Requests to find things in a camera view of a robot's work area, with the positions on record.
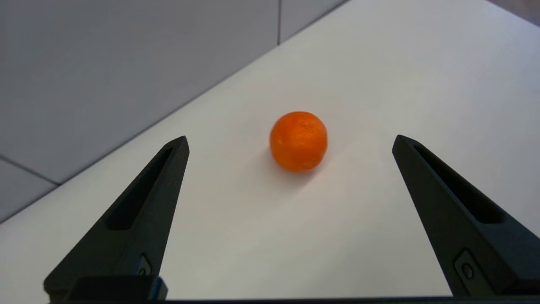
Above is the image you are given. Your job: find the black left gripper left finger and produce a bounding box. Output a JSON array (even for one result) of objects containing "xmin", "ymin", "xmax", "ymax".
[{"xmin": 43, "ymin": 136, "xmax": 189, "ymax": 297}]

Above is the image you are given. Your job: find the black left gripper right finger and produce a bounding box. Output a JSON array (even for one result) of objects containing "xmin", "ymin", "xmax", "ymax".
[{"xmin": 392, "ymin": 135, "xmax": 540, "ymax": 297}]

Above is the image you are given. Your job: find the orange fruit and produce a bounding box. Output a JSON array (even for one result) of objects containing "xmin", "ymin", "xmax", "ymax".
[{"xmin": 270, "ymin": 111, "xmax": 328, "ymax": 173}]

